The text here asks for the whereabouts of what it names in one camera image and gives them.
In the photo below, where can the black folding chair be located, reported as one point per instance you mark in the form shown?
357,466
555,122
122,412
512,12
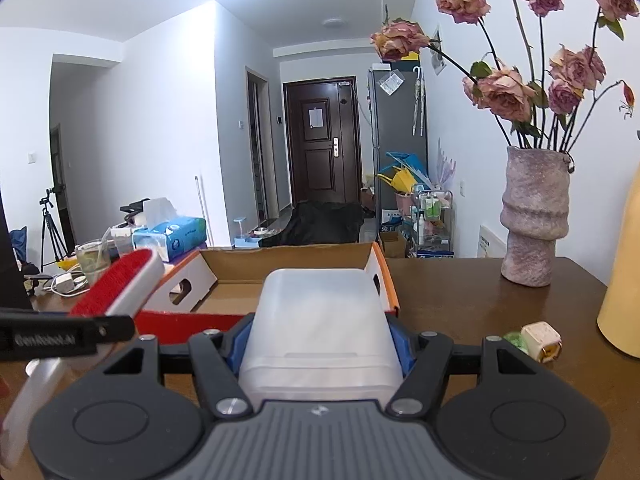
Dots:
320,225

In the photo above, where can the white folded umbrella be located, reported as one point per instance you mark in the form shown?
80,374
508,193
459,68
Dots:
419,100

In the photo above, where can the blue pet feeder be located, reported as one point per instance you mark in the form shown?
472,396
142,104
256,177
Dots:
245,240

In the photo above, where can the interior door frame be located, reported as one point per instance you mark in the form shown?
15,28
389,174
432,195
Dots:
250,150

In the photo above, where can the blue tissue pack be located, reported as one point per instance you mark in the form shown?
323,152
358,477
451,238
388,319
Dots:
175,237

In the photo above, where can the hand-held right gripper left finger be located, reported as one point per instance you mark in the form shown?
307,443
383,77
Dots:
237,350

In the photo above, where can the orange-rimmed cardboard box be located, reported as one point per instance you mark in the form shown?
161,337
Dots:
225,270

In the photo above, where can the blue and white bag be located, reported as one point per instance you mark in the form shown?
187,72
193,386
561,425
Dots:
435,254

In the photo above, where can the black tripod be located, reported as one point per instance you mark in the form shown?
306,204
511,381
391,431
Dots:
47,225

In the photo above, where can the dried pink roses bouquet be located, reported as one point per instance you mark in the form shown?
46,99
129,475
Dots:
505,92

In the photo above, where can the clear plastic bag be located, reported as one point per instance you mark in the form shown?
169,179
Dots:
391,82

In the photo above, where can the pink ceramic vase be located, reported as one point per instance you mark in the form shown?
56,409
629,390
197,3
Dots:
535,220

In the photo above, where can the small green object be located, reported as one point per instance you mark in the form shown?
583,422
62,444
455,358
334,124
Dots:
515,341

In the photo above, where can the small cream cube toy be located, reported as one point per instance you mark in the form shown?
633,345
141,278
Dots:
540,340

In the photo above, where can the white paper notice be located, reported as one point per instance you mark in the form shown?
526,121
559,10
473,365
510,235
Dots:
315,117

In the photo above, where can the small brown cardboard box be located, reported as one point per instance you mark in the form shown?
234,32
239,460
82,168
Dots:
392,245

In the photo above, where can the pink bucket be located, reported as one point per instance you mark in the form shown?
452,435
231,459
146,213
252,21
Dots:
404,202

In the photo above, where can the yellow and blue bags pile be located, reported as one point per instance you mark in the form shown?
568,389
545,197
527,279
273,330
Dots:
402,175

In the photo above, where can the yellow thermos jug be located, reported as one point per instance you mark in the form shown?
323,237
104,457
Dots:
622,285

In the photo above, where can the dark brown entrance door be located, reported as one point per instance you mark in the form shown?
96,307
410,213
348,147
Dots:
320,160

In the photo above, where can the red lint brush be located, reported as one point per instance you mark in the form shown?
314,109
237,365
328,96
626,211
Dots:
120,280

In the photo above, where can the clear glass cup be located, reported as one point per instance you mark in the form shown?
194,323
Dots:
92,262

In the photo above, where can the round ceiling lamp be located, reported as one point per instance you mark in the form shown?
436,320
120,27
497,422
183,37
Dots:
333,22

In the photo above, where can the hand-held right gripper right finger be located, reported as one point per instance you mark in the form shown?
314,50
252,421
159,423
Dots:
404,350

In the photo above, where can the yellow packet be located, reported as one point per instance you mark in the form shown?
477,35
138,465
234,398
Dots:
69,264

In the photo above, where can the grey refrigerator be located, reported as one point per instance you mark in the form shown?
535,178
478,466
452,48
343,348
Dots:
395,125

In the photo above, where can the clear cereal container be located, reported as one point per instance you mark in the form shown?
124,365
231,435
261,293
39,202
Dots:
124,245

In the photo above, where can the white leaning board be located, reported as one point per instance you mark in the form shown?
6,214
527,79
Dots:
492,242

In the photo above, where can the white mop pole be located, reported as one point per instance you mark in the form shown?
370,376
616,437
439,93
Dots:
202,210

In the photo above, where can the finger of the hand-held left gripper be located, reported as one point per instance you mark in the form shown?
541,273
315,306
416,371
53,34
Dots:
110,327

